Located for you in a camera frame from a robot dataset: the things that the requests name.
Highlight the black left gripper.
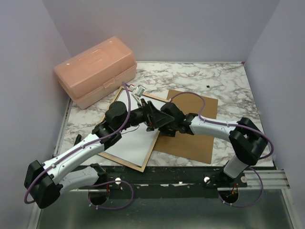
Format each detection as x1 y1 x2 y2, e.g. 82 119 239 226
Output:
117 98 174 132

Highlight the brown cardboard backing board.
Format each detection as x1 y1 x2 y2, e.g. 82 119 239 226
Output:
154 94 214 164

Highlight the red sunset photo print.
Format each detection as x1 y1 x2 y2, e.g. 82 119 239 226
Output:
103 89 159 167

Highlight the wooden picture frame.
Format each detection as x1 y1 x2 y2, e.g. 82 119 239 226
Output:
98 86 167 172

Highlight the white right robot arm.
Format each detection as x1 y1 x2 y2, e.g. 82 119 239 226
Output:
159 103 270 187

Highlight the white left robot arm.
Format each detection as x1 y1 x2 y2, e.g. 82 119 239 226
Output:
24 99 174 208

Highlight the pink plastic storage box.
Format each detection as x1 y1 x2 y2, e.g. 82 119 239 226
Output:
54 37 137 109

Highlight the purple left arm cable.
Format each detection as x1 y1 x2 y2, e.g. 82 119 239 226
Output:
24 82 146 210

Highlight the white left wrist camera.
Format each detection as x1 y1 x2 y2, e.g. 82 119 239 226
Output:
129 84 146 106

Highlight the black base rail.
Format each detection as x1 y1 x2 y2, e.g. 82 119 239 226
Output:
49 163 248 198

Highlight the aluminium extrusion rail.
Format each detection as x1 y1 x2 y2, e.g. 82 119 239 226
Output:
244 170 290 189

